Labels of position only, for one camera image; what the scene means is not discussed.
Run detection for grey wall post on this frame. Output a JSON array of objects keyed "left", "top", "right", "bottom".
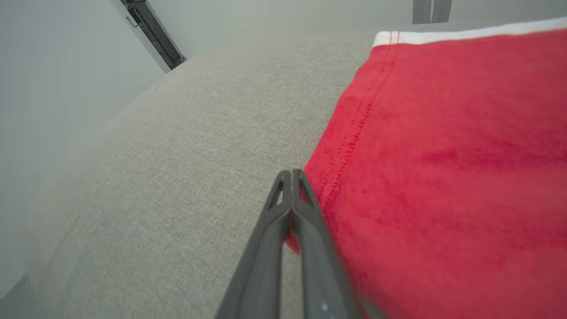
[{"left": 412, "top": 0, "right": 453, "bottom": 24}]

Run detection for dark grey wall base rail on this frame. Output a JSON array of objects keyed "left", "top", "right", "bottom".
[{"left": 119, "top": 0, "right": 187, "bottom": 74}]

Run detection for red and white shorts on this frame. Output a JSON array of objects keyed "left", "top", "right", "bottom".
[{"left": 286, "top": 17, "right": 567, "bottom": 319}]

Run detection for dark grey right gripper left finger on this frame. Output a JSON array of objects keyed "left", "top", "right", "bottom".
[{"left": 214, "top": 170, "right": 293, "bottom": 319}]

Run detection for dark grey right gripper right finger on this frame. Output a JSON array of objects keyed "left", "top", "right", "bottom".
[{"left": 290, "top": 168, "right": 360, "bottom": 319}]

